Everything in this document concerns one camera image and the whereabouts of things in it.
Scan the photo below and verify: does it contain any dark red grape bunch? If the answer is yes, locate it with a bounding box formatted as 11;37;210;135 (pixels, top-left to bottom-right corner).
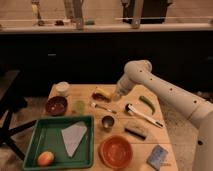
92;93;108;101

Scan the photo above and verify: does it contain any orange bowl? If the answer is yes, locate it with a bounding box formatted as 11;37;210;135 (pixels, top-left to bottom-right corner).
98;135;133;169

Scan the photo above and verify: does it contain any dark red bowl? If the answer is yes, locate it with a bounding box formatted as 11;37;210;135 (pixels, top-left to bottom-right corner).
45;96;68;116

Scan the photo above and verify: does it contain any black chair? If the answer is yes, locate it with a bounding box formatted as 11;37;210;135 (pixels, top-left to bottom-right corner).
0;70;36;160

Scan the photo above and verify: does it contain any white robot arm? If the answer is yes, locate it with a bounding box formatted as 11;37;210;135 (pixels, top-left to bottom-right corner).
113;60;213;171

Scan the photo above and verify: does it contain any green plastic cup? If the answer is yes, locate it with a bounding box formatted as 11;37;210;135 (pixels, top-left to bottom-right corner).
73;100;85;114

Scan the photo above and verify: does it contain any white lidded container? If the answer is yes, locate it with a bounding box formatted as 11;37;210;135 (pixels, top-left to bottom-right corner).
56;82;70;97

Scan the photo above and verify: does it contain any white handled kitchen tool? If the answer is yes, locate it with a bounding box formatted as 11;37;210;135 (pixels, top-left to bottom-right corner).
125;104;163;128

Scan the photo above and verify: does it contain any green plastic tray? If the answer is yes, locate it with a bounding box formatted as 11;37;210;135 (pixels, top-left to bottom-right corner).
23;116;94;171

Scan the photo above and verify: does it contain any small metal cup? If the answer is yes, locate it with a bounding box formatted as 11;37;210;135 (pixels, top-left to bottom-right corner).
101;115;115;130

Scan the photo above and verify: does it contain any grey folded cloth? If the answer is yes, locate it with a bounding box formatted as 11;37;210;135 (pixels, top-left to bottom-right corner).
61;121;87;157

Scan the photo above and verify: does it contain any red yellow apple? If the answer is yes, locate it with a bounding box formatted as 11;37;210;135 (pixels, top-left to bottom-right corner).
37;151;54;167

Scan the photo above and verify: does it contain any yellow banana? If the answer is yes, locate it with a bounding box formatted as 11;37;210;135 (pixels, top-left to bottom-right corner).
95;87;112;100

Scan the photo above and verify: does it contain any blue sponge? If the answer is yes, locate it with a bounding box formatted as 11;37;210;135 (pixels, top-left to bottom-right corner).
147;145;168;171

